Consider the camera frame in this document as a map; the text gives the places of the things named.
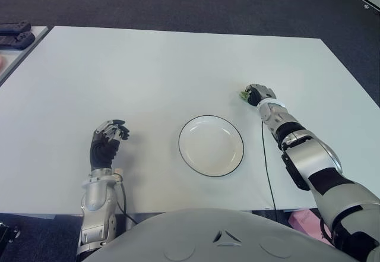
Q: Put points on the black device on floor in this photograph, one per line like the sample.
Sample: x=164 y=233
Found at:
x=7 y=232

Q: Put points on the white plate with black rim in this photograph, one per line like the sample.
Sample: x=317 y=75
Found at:
x=211 y=146

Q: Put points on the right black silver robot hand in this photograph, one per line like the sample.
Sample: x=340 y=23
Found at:
x=262 y=92

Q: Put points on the small white floor object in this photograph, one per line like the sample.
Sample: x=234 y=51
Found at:
x=367 y=6

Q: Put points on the green snack packet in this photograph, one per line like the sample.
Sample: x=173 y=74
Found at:
x=243 y=95

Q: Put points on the white side table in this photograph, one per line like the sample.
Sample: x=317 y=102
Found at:
x=17 y=57

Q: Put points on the grey robot torso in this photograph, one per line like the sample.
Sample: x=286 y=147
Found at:
x=225 y=238

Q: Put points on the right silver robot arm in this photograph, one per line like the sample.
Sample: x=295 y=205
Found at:
x=314 y=161

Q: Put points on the pink box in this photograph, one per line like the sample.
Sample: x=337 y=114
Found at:
x=302 y=220

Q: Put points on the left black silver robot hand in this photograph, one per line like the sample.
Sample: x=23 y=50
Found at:
x=102 y=155

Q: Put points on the black game controller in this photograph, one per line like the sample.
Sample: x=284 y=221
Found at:
x=17 y=40
x=15 y=26

